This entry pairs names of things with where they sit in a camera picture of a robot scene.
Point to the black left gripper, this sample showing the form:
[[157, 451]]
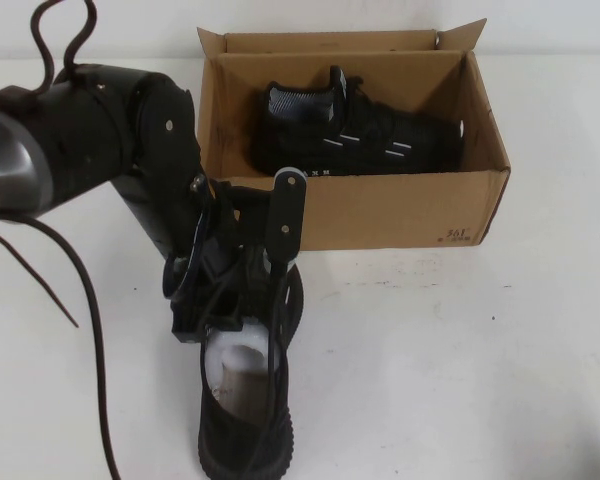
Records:
[[230, 220]]

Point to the black sneaker with white stuffing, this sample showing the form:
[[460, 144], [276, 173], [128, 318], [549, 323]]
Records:
[[245, 435]]

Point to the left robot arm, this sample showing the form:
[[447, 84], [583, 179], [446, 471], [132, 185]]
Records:
[[90, 145]]

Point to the white foam shoe stuffing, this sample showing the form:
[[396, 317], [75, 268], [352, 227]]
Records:
[[220, 350]]

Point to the grey cardboard shoe insert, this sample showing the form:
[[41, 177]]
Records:
[[240, 390]]

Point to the brown cardboard shoe box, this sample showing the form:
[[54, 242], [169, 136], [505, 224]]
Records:
[[390, 210]]

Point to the black sneaker with grey lining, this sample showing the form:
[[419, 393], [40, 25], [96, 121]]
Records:
[[380, 130]]

